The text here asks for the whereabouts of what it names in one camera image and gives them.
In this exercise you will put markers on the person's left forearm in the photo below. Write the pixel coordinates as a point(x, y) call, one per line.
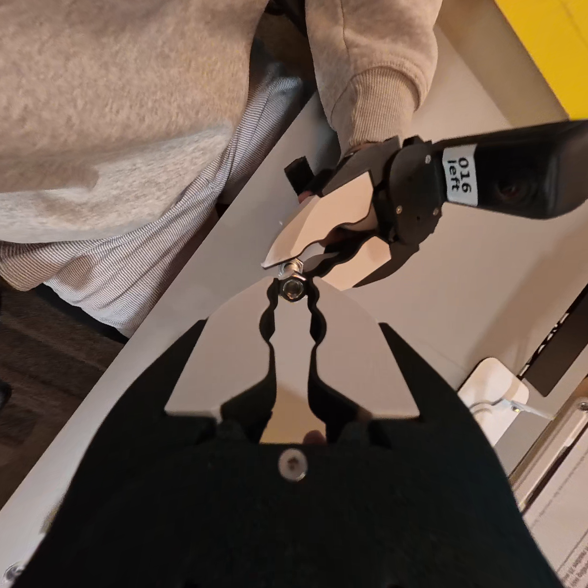
point(367, 69)

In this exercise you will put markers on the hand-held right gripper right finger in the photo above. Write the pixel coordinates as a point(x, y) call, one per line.
point(363, 363)

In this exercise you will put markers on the white monitor base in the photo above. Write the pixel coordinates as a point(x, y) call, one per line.
point(491, 395)

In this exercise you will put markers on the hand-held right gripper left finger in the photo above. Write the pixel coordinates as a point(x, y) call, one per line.
point(220, 358)

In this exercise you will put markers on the yellow plastic bin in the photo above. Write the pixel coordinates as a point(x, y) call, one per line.
point(551, 46)

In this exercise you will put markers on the black desktop monitor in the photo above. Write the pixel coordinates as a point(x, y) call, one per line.
point(560, 358)

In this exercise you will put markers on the laminated paper sheet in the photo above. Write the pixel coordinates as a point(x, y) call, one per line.
point(565, 528)

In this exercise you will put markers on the person's grey sweatshirt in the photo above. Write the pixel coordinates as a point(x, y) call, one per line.
point(115, 115)

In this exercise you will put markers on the person's striped shirt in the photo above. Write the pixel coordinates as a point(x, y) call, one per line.
point(160, 257)

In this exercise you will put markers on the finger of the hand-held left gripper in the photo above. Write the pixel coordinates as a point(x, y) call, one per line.
point(330, 211)
point(367, 262)

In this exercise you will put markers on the grey desk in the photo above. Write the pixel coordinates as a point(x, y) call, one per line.
point(459, 298)

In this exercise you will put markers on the steel hex nut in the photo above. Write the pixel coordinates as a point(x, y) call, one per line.
point(292, 288)

